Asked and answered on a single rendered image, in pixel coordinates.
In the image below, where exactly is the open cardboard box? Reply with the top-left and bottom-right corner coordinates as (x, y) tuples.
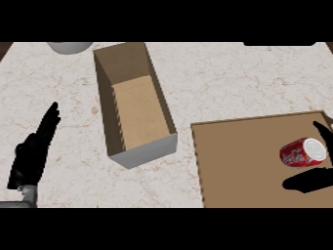
(92, 42), (179, 170)

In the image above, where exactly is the brown wooden tray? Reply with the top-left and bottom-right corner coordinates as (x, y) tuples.
(189, 109), (333, 209)

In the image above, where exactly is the grey bowl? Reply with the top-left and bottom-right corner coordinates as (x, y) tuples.
(45, 42), (95, 56)

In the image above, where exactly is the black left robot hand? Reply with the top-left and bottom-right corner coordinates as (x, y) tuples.
(6, 102), (62, 191)

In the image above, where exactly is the red soda can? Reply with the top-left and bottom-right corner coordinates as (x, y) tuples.
(279, 137), (327, 169)

